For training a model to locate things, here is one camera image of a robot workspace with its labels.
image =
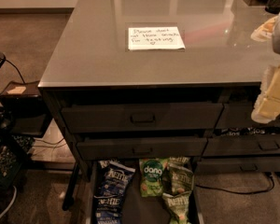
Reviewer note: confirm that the upper green Kettle chip bag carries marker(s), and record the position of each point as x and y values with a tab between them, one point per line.
182	178

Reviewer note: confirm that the top right grey drawer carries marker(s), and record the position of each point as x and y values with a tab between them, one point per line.
238	115

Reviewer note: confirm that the white handwritten paper note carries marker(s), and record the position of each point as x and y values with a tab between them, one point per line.
150	38

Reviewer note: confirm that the grey cabinet with glossy top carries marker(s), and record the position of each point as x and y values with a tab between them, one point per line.
92	65

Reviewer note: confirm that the top left grey drawer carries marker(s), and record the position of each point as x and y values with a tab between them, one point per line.
140	117

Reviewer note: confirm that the lower blue Kettle chip bag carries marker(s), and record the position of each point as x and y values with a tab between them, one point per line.
108	210

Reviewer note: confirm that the upper blue Kettle chip bag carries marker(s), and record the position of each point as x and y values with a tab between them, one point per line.
116	179

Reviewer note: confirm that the black box with tan label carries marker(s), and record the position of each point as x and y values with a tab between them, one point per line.
27	108

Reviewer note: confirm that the dark snack bags in drawer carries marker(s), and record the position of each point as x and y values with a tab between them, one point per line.
247	131

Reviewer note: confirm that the dark crate of items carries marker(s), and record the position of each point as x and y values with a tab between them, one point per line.
12	156

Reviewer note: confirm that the open bottom left drawer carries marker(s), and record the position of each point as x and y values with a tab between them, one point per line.
136	209

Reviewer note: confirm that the blue kettle chip bag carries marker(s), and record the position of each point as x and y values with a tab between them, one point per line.
108	210
116	179

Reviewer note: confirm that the green Dang rice chip bag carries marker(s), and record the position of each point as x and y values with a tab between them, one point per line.
151	176

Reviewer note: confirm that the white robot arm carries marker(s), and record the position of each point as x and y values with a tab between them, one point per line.
269	30

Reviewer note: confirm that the middle left grey drawer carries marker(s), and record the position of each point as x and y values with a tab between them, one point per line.
152	147

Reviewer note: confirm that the middle right grey drawer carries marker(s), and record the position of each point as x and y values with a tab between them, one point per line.
250	145

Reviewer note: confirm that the lower green Kettle chip bag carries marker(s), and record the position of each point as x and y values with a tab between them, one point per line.
178	206

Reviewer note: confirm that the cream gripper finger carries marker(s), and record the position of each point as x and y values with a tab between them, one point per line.
267	105

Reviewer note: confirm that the green kettle chip bag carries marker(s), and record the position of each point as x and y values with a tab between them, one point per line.
178	206
182	178

